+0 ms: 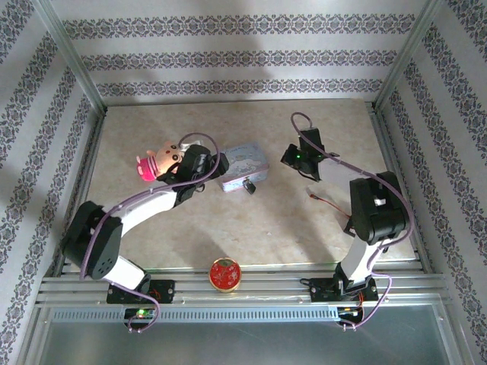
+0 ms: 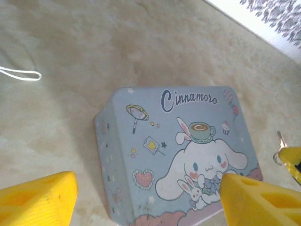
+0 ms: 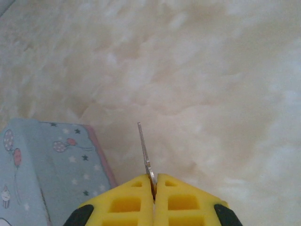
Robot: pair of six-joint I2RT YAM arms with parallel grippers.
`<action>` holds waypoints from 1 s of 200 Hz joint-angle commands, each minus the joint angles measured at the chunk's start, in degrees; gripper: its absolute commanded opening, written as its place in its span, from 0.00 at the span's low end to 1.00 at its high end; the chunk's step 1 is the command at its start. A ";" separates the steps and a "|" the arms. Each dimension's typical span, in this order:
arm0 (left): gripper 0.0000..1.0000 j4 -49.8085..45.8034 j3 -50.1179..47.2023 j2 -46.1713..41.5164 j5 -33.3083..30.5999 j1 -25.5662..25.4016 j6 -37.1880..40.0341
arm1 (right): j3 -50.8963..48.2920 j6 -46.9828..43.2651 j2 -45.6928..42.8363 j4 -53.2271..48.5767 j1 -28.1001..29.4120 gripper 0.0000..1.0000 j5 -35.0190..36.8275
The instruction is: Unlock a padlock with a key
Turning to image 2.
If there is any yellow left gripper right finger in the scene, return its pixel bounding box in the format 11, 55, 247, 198
220, 173, 301, 226

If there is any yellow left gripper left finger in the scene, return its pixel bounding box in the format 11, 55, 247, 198
0, 171, 79, 226

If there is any silver key with ring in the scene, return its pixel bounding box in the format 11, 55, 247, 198
272, 130, 288, 167

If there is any blue cartoon dog tin box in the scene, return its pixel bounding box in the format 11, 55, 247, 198
94, 86, 263, 226

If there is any cartoon boy plush keychain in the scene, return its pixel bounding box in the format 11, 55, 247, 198
0, 66, 42, 82

